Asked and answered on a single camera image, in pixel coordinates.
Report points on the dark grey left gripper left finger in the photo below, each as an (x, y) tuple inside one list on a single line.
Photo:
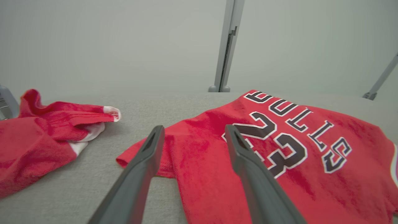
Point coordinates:
[(130, 193)]

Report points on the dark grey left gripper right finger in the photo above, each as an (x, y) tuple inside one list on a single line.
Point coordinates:
[(264, 199)]

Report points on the grey metal stand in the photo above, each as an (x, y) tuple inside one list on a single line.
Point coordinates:
[(9, 99)]

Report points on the red shorts with white trim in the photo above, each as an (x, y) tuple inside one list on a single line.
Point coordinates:
[(31, 146)]

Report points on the grey partition post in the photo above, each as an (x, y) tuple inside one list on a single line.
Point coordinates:
[(381, 79)]

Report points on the red basketball jersey number 23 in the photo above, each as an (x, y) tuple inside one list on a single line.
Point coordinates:
[(199, 149)]

